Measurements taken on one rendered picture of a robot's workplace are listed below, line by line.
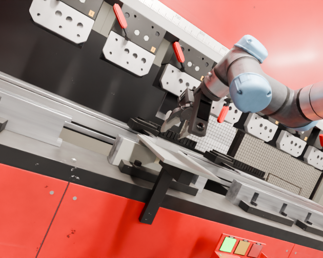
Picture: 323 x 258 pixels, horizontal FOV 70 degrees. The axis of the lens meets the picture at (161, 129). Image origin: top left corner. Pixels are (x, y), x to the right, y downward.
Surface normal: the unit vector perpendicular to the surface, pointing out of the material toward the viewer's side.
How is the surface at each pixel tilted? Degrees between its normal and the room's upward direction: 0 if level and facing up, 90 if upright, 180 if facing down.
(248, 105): 130
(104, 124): 90
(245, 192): 90
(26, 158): 90
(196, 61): 90
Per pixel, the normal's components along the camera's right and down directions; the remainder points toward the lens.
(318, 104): -0.84, 0.39
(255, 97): -0.08, 0.70
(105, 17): 0.40, 0.23
